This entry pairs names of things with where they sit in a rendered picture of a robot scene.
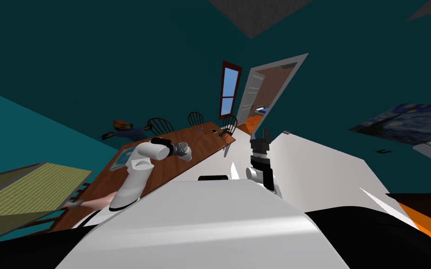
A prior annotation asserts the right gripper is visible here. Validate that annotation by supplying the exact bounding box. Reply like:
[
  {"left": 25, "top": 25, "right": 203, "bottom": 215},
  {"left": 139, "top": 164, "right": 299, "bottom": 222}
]
[{"left": 250, "top": 128, "right": 272, "bottom": 153}]

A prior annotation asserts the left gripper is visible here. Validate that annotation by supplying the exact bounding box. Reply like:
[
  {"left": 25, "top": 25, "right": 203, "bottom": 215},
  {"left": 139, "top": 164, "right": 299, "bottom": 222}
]
[{"left": 172, "top": 142, "right": 194, "bottom": 163}]

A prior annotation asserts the brown wooden dining table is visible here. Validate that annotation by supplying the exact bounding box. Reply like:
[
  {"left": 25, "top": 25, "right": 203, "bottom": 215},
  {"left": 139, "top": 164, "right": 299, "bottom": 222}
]
[{"left": 49, "top": 121, "right": 237, "bottom": 233}]

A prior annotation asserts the dark spindle-back chair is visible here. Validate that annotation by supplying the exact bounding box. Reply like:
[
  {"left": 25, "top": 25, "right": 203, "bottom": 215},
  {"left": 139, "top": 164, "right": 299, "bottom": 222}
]
[
  {"left": 221, "top": 114, "right": 239, "bottom": 137},
  {"left": 146, "top": 117, "right": 175, "bottom": 137},
  {"left": 187, "top": 111, "right": 204, "bottom": 127}
]

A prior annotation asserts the white panel door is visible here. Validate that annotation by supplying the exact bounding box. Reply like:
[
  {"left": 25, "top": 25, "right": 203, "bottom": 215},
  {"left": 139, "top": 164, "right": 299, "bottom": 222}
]
[{"left": 236, "top": 71, "right": 267, "bottom": 126}]

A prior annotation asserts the red framed window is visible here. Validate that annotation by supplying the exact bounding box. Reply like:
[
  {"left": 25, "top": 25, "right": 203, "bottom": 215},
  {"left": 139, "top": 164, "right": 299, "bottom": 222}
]
[{"left": 218, "top": 60, "right": 244, "bottom": 120}]

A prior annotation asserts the blue and orange figure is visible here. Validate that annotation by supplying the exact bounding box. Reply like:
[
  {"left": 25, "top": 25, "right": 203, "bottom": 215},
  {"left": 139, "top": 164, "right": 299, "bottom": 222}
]
[{"left": 101, "top": 119, "right": 153, "bottom": 142}]

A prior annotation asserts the blue green picture mat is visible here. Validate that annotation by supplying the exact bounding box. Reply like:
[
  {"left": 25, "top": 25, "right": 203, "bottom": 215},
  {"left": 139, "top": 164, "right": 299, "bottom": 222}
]
[{"left": 108, "top": 146, "right": 137, "bottom": 172}]

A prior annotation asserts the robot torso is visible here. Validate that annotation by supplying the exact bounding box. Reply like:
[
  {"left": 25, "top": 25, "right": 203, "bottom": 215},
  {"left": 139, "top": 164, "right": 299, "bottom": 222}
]
[{"left": 54, "top": 174, "right": 351, "bottom": 269}]

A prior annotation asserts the pink long object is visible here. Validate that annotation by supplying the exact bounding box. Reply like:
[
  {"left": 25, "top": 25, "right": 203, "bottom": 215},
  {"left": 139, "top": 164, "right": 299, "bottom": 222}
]
[{"left": 61, "top": 191, "right": 120, "bottom": 210}]

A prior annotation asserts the brown slatted chair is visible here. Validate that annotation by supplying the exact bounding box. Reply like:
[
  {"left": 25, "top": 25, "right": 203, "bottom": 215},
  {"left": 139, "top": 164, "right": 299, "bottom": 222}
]
[{"left": 18, "top": 182, "right": 91, "bottom": 233}]

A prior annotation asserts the starry night painting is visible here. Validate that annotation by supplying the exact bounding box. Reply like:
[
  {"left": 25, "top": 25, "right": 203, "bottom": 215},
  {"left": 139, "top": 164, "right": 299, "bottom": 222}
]
[{"left": 348, "top": 103, "right": 431, "bottom": 147}]

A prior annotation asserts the green checked framed panel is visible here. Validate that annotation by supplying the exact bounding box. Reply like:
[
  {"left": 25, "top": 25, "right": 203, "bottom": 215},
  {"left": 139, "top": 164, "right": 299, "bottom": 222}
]
[{"left": 0, "top": 162, "right": 93, "bottom": 247}]

